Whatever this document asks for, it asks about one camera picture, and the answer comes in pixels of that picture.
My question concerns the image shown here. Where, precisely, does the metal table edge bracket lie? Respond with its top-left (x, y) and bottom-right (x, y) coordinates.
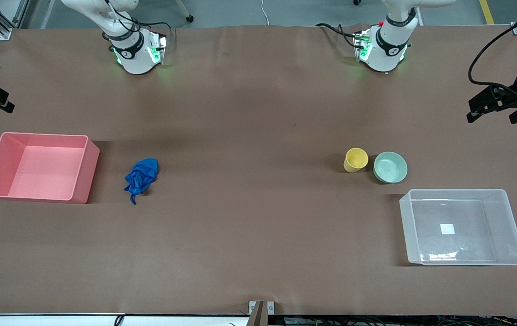
top-left (248, 301), bottom-right (275, 326)

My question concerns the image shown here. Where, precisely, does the mint green bowl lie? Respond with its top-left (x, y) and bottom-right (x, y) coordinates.
top-left (373, 151), bottom-right (408, 184)

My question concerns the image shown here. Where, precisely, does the base connector box green light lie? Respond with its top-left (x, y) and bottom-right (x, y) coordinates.
top-left (353, 29), bottom-right (373, 62)
top-left (149, 31), bottom-right (168, 65)

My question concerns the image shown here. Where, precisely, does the black base cable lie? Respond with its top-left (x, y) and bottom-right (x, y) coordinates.
top-left (138, 20), bottom-right (173, 43)
top-left (316, 23), bottom-right (358, 48)

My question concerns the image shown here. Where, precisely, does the brown table cover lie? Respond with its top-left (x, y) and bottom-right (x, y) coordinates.
top-left (0, 25), bottom-right (517, 316)

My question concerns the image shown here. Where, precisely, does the yellow cup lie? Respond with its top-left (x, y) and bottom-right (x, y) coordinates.
top-left (343, 148), bottom-right (369, 173)

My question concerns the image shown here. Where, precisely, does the clear plastic box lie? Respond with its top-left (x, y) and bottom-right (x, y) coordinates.
top-left (399, 189), bottom-right (517, 266)

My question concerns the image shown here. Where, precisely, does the pink plastic bin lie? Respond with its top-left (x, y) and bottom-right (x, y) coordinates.
top-left (0, 132), bottom-right (101, 204)

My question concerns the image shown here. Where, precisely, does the blue cloth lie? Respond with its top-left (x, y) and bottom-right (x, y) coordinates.
top-left (124, 158), bottom-right (159, 205)

